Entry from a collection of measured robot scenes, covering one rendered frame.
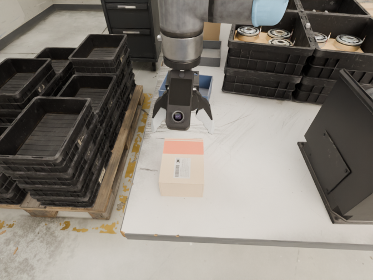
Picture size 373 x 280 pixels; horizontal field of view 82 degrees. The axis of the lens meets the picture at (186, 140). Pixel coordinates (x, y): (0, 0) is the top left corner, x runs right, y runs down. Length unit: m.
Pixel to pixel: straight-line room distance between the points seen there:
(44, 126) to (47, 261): 0.71
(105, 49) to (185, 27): 1.61
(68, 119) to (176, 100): 0.97
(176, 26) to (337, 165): 0.51
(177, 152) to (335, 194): 0.43
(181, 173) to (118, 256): 0.85
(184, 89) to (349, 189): 0.46
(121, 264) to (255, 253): 0.71
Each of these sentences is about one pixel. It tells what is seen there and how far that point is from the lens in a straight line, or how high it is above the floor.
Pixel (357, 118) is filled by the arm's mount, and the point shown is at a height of 0.93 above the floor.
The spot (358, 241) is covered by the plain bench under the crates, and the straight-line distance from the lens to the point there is 0.72.
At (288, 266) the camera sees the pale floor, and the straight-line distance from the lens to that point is 1.39.
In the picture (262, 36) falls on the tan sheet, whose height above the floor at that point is 0.83.
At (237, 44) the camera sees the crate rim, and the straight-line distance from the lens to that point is 0.86.
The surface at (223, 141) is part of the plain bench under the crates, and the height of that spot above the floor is 0.70.
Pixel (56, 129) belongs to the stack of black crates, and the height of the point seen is 0.49.
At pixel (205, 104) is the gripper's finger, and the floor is 0.98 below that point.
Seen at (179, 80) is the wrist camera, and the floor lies 1.04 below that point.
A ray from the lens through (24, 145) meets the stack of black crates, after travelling 1.28.
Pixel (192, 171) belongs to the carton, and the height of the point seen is 0.77.
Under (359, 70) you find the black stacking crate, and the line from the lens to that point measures 1.00.
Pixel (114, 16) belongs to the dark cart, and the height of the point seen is 0.56.
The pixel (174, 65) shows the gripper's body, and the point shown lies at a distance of 0.41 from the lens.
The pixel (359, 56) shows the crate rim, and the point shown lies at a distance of 0.95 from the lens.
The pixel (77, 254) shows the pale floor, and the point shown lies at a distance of 1.42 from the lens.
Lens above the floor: 1.26
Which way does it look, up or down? 48 degrees down
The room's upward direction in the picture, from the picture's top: straight up
